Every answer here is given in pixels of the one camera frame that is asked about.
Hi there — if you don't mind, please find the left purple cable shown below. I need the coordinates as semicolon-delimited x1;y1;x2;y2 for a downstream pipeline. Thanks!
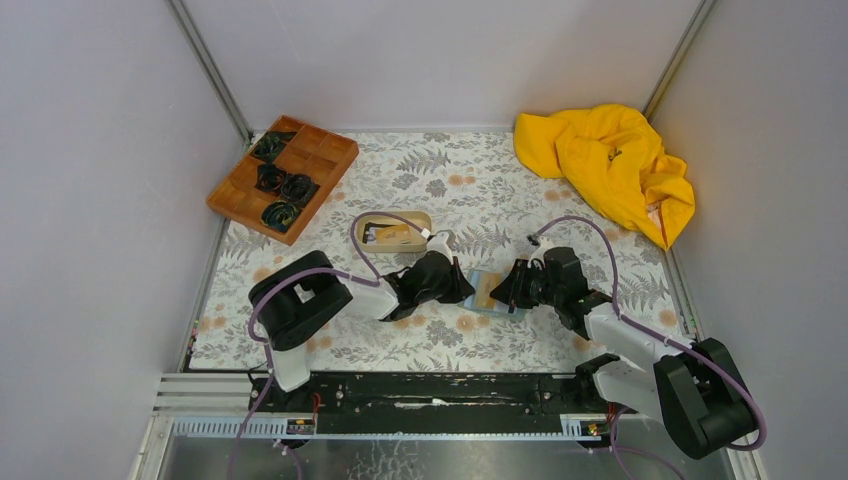
225;211;432;480

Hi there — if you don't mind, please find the left aluminium frame post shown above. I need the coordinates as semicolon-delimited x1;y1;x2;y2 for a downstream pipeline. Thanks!
165;0;253;145

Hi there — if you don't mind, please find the aluminium frame post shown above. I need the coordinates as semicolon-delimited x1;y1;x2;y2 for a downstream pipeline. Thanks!
642;0;718;123
165;0;253;145

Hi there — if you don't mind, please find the beige oval tray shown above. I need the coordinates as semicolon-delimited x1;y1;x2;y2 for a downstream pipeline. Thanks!
353;210;433;253

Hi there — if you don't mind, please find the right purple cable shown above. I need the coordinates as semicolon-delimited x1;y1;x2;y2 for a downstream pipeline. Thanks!
527;215;768;480

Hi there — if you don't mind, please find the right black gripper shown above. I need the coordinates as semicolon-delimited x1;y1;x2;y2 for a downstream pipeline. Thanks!
489;259;562;310

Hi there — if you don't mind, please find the black coiled strap top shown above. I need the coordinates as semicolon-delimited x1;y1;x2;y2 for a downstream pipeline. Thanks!
251;131;297;164

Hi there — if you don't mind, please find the floral table mat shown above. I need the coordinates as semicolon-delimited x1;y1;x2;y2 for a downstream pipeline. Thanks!
187;133;680;372

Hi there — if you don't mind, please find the right aluminium frame post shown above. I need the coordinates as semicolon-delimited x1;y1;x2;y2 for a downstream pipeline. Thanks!
642;0;718;123

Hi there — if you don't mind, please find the black coiled strap middle left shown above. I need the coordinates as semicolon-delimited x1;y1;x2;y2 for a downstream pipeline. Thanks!
255;164;287;196

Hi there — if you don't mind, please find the black coiled strap bottom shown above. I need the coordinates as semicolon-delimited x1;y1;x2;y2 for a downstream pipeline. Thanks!
260;201;298;234

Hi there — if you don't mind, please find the black coiled strap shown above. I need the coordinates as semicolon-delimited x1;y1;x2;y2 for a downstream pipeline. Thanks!
255;164;287;196
260;201;298;234
280;173;321;204
251;131;297;164

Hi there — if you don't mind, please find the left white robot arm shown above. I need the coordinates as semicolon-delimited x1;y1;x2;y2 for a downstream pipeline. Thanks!
248;231;475;411

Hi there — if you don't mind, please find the yellow cloth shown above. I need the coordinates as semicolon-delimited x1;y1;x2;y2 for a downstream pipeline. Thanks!
513;104;696;250

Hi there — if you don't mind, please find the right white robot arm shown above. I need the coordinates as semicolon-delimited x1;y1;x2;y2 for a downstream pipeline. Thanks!
490;247;759;459

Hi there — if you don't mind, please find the black coiled strap middle right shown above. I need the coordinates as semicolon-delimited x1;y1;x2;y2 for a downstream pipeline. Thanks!
280;173;321;204

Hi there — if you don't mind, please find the green card holder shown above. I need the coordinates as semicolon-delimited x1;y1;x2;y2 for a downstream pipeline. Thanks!
460;269;528;321

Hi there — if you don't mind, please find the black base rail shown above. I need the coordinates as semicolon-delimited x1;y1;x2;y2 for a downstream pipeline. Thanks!
248;371;616;443

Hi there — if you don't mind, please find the purple cable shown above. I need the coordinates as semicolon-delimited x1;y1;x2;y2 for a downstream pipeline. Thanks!
225;211;432;480
527;215;768;480

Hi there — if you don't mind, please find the orange compartment tray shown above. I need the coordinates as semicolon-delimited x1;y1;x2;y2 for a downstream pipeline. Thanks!
206;115;359;245

